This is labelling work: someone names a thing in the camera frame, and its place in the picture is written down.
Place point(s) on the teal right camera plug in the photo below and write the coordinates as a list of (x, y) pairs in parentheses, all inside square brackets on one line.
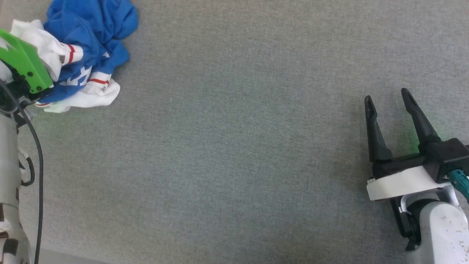
[(460, 180)]

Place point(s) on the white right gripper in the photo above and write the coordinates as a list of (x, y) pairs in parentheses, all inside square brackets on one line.
[(403, 181)]

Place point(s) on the blue and white shirt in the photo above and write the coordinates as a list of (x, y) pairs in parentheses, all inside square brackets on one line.
[(88, 33)]

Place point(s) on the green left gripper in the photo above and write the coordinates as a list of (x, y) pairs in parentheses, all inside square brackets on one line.
[(22, 58)]

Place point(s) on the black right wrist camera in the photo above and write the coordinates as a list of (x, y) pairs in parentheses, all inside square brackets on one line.
[(449, 154)]

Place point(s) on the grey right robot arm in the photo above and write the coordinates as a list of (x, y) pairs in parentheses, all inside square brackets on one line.
[(443, 227)]

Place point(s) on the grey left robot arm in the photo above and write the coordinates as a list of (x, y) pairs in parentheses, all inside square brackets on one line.
[(8, 165)]

